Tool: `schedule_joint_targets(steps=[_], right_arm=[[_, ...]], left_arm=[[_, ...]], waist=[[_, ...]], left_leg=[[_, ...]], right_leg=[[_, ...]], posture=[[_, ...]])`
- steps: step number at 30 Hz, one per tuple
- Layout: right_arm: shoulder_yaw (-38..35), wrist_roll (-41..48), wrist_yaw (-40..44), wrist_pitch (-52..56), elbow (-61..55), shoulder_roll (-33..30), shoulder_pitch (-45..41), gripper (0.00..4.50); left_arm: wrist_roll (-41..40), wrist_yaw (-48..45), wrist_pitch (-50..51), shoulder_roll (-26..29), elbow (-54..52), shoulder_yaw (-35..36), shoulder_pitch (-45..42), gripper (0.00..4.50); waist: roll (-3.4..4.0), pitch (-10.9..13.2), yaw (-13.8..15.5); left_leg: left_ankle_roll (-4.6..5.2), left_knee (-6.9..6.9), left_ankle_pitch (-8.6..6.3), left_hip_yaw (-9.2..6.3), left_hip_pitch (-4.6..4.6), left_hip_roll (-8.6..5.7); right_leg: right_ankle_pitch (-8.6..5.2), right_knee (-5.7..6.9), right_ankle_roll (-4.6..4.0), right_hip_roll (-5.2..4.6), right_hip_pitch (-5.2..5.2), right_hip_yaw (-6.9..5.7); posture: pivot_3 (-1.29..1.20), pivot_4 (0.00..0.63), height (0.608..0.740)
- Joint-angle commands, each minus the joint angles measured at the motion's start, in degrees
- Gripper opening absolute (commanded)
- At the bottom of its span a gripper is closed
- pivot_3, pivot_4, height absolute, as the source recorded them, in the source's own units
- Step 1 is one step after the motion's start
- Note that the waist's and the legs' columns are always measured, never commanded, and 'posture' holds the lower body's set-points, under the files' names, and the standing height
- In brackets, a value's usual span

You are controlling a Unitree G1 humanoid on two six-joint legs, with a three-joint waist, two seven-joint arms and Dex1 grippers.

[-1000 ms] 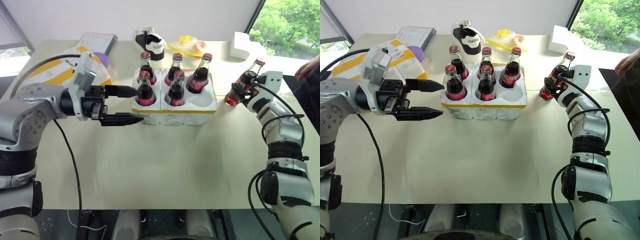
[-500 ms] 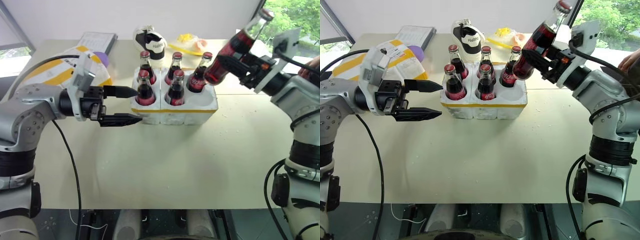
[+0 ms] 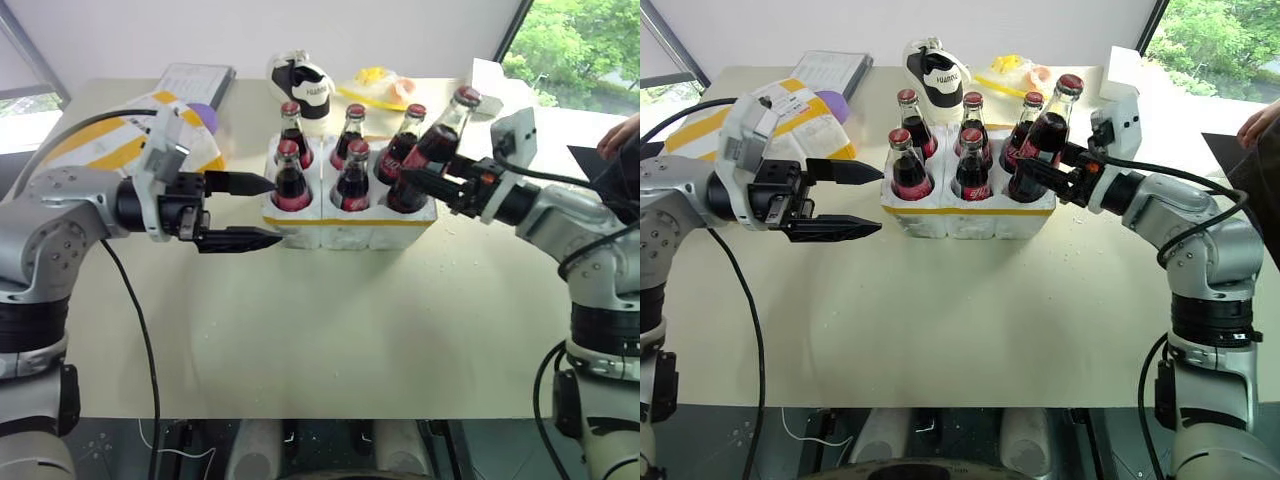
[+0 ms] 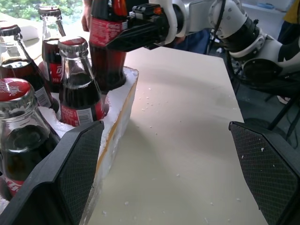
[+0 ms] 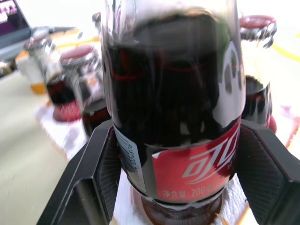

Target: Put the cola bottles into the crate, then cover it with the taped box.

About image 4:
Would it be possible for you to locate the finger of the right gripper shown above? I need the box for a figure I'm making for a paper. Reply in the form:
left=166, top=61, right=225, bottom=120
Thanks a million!
left=106, top=21, right=162, bottom=53

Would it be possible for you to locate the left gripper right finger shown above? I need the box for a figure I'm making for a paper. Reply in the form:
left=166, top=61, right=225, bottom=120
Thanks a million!
left=228, top=121, right=300, bottom=225

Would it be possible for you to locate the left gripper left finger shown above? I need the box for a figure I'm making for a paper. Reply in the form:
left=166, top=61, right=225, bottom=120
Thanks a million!
left=0, top=120, right=105, bottom=225

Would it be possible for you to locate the glass cola bottle red label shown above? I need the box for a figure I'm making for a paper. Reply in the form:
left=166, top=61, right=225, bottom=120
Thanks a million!
left=88, top=0, right=129, bottom=92

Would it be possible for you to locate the glass cola bottle red cap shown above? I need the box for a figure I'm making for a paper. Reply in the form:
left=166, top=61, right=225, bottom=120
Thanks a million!
left=57, top=36, right=110, bottom=128
left=0, top=78, right=62, bottom=203
left=0, top=24, right=60, bottom=113

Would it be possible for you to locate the white foam crate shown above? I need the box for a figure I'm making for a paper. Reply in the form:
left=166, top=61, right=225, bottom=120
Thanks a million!
left=0, top=66, right=140, bottom=225

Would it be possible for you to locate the glass cola bottle silver cap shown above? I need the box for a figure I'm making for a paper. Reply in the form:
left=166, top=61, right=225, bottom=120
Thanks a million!
left=37, top=6, right=67, bottom=94

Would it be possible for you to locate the bystander bare hand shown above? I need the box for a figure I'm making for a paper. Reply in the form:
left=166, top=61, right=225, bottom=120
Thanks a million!
left=81, top=0, right=93, bottom=33

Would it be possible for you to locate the bystander in blue clothes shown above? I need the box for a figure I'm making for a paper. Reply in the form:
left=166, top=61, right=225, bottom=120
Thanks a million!
left=173, top=28, right=212, bottom=56

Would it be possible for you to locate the black stand leg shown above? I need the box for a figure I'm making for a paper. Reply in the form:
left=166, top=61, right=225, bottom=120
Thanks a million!
left=266, top=93, right=300, bottom=132

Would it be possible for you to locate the bystander in yellow shirt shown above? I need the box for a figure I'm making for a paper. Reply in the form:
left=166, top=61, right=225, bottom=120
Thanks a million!
left=277, top=0, right=300, bottom=45

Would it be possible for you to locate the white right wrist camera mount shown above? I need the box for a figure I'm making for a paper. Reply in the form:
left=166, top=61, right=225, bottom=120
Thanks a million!
left=149, top=0, right=180, bottom=47

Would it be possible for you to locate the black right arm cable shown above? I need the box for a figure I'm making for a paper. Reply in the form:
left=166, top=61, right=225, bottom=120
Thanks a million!
left=210, top=0, right=227, bottom=38

